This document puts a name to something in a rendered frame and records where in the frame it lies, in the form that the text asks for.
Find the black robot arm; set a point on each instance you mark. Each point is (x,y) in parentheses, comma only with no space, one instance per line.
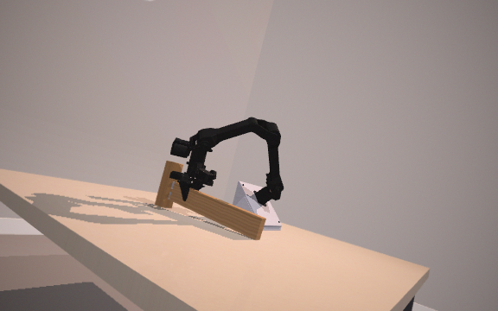
(210,137)

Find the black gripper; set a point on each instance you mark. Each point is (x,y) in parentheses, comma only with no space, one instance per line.
(185,180)

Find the wooden post with two steel pins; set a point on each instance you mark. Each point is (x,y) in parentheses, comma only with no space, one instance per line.
(162,198)

